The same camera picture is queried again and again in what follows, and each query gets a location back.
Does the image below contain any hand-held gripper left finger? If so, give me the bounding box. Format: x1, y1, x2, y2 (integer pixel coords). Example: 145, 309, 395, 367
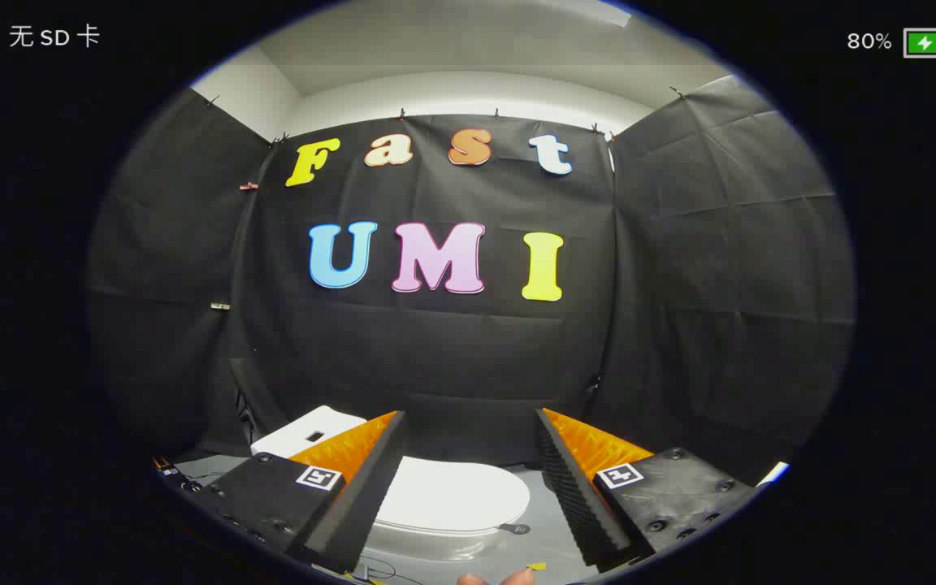
190, 410, 407, 574

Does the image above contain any white toilet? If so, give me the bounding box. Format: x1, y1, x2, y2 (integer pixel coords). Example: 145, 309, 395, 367
250, 405, 534, 566

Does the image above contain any black backdrop cloth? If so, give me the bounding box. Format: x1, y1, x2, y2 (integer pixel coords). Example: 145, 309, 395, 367
86, 75, 856, 488

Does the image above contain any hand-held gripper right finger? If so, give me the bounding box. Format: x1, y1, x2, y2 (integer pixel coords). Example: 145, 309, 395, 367
535, 408, 756, 568

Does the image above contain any white toilet lid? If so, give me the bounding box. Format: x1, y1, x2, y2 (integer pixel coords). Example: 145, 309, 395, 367
374, 456, 532, 535

